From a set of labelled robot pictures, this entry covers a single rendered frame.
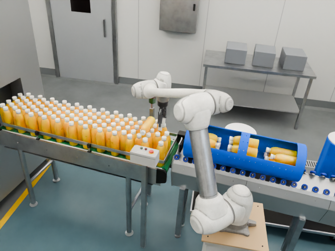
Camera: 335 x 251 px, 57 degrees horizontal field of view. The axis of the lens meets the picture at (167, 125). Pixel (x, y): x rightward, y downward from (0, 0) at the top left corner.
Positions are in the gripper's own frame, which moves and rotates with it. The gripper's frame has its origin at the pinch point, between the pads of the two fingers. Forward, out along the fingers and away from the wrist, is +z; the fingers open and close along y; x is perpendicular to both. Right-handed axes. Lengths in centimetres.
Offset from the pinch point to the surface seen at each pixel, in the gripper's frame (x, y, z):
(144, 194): 7, -14, 60
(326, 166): -137, 63, 48
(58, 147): 90, -6, 40
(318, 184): -121, 17, 35
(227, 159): -51, 2, 20
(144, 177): 7.2, -14.4, 41.2
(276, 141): -85, 28, 11
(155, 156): -1.6, -16.1, 17.6
